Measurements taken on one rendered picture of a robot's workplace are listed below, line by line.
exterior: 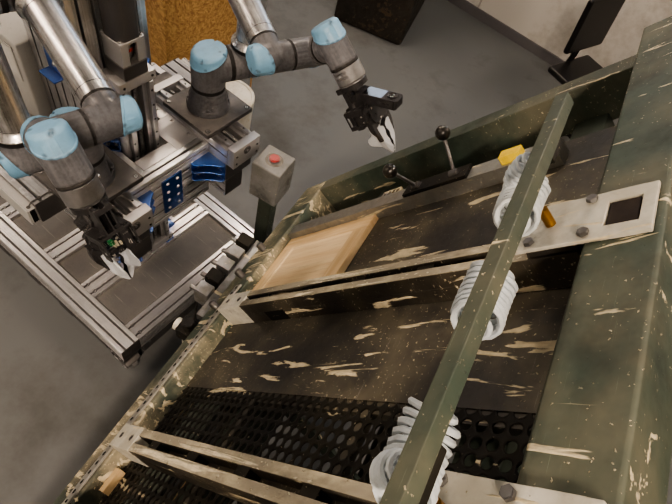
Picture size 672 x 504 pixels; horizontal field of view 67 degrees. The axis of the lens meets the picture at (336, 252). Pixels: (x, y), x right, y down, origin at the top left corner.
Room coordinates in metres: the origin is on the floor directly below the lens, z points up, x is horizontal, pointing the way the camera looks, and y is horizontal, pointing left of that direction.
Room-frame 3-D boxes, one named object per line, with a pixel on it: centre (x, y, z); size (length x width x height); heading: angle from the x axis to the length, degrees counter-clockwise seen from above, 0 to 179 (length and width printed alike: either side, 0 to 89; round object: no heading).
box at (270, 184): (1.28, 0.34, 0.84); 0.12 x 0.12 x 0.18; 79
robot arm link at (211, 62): (1.32, 0.61, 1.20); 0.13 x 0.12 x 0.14; 137
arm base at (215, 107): (1.32, 0.62, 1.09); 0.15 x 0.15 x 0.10
